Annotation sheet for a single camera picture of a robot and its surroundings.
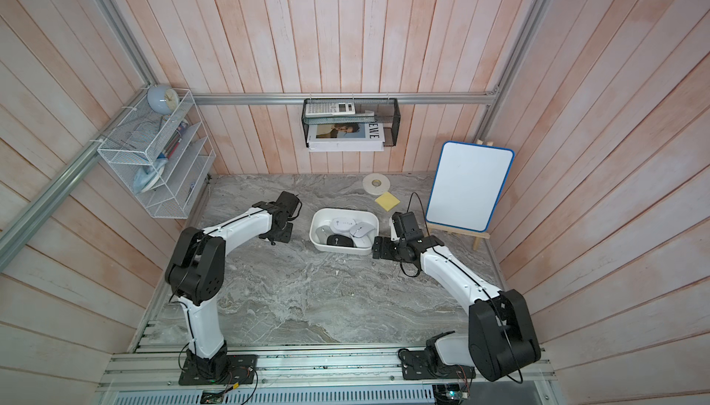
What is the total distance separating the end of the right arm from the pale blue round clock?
0.76m

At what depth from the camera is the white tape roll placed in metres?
1.17

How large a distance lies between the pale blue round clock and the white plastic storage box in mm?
570

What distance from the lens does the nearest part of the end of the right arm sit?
2.02 feet

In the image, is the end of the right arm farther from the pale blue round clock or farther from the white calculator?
the pale blue round clock

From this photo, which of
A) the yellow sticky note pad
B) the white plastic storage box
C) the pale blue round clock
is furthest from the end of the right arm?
the pale blue round clock
